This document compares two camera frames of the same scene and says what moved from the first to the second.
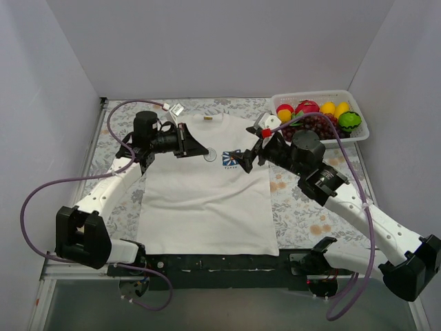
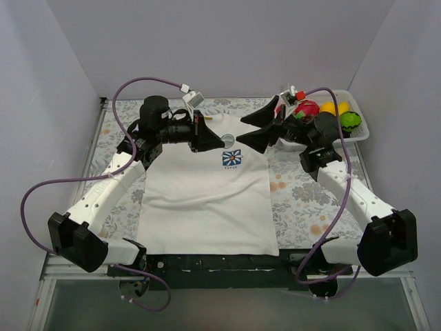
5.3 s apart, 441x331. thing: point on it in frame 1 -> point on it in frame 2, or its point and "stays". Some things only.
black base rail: [220, 273] stays
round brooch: [211, 155] -> [229, 141]
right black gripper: [259, 154] -> [275, 126]
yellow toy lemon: [327, 107] stays
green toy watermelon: [349, 121] stays
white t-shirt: [192, 206] stays
